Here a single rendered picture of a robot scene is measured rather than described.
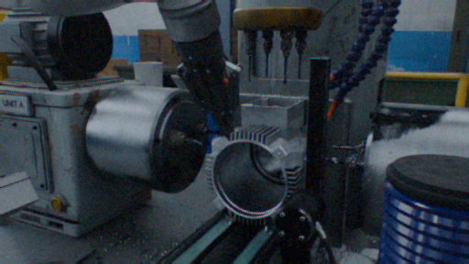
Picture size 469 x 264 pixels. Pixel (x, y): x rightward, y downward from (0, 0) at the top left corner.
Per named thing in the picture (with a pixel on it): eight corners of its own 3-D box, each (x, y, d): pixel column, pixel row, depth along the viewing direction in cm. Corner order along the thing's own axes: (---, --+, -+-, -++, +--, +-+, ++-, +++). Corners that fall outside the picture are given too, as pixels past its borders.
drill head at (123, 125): (118, 159, 119) (112, 78, 113) (223, 177, 103) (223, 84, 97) (49, 186, 97) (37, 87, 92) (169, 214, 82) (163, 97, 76)
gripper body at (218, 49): (227, 19, 64) (239, 67, 70) (184, 20, 67) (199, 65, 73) (208, 43, 59) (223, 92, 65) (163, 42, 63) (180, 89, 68)
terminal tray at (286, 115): (260, 126, 92) (261, 96, 90) (304, 131, 87) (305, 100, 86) (239, 137, 81) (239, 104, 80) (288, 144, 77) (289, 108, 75)
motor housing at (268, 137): (244, 184, 97) (245, 110, 93) (319, 197, 89) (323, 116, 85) (204, 215, 80) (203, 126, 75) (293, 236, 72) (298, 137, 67)
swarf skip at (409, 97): (358, 147, 468) (365, 76, 449) (357, 129, 556) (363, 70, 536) (473, 155, 434) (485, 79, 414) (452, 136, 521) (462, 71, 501)
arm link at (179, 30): (174, -14, 64) (185, 19, 68) (146, 12, 59) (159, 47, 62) (223, -17, 60) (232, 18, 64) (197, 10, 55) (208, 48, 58)
